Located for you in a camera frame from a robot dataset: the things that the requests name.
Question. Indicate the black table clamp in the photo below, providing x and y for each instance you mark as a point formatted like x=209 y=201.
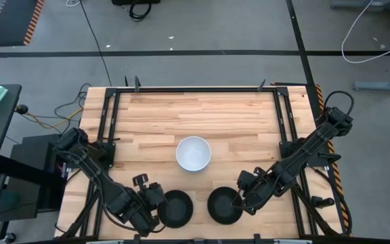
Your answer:
x=136 y=239
x=136 y=84
x=257 y=239

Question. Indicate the black floor mat striped edge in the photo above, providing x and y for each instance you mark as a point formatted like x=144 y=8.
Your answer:
x=12 y=20

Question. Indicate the grey furniture leg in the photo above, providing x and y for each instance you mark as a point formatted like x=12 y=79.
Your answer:
x=384 y=84

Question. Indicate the black desk caster wheel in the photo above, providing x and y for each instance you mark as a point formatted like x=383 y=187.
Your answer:
x=9 y=238

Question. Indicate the silver bracket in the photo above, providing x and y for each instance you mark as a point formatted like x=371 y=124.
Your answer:
x=293 y=242
x=105 y=242

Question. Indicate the black round knob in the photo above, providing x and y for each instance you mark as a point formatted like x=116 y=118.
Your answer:
x=21 y=109

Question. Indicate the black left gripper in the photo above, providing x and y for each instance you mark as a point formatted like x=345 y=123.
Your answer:
x=151 y=196

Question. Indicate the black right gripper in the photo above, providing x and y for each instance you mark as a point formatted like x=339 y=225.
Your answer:
x=254 y=189

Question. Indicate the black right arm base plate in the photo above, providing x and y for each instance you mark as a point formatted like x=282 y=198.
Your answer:
x=284 y=147

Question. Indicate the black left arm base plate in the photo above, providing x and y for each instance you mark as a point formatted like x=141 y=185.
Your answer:
x=111 y=159

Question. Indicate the grey furniture base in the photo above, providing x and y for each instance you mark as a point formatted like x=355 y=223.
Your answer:
x=357 y=5

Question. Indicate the white bowl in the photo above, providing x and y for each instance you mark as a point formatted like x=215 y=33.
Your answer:
x=193 y=152

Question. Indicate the black bowl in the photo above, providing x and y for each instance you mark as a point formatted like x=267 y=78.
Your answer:
x=178 y=210
x=222 y=206

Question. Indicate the black equipment box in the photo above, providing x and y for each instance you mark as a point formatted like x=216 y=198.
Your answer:
x=32 y=149

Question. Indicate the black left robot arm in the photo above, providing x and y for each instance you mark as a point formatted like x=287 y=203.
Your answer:
x=97 y=176

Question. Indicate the black metal table frame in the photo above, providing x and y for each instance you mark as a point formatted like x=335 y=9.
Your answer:
x=195 y=90

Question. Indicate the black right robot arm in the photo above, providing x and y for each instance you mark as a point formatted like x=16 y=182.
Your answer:
x=310 y=145

